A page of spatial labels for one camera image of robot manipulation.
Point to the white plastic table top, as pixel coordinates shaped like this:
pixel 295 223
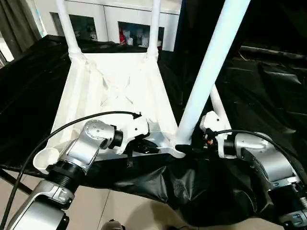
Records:
pixel 115 81

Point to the white plastic table leg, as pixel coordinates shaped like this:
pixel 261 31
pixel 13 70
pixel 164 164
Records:
pixel 69 28
pixel 154 28
pixel 218 108
pixel 216 57

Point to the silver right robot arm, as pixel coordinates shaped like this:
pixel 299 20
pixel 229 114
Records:
pixel 264 160

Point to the black work mat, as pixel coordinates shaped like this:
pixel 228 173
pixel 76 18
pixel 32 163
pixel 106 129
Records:
pixel 158 196

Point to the dark robot left foot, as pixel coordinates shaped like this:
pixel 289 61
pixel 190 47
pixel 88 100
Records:
pixel 114 225

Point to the black folding table stand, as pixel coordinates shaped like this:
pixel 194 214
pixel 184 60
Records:
pixel 12 182

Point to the white glass-door cabinet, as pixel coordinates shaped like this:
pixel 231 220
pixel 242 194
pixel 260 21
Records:
pixel 105 14

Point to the grey curtain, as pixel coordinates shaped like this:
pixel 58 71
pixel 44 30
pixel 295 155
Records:
pixel 17 24

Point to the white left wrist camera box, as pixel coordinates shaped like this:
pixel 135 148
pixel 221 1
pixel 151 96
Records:
pixel 132 129

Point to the silver metal rail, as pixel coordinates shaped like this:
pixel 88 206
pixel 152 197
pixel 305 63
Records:
pixel 273 51

